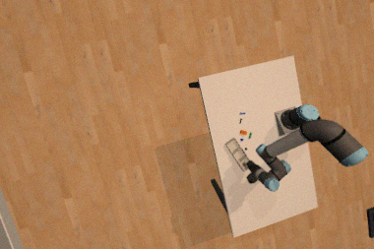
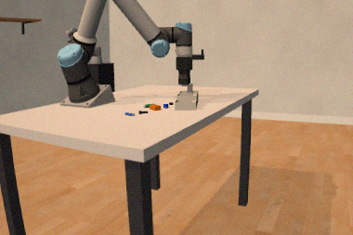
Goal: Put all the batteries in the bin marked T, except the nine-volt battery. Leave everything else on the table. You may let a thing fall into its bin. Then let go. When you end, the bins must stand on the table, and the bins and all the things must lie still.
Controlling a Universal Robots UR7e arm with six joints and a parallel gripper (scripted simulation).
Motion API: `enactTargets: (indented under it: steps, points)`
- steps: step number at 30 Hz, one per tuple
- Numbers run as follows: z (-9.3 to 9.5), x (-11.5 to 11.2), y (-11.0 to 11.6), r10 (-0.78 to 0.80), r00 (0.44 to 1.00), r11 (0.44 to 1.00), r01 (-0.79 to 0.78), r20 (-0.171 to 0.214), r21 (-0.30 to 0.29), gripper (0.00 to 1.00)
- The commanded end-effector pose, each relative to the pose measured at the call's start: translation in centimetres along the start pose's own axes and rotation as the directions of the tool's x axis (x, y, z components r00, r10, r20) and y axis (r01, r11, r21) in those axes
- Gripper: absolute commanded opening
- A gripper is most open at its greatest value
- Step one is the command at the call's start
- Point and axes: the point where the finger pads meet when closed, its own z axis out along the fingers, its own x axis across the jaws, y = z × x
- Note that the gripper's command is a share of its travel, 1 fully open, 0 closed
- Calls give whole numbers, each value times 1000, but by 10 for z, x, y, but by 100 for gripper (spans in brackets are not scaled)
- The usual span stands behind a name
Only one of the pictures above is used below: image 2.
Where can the orange rectangular block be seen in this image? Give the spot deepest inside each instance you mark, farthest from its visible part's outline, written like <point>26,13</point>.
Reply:
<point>155,107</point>

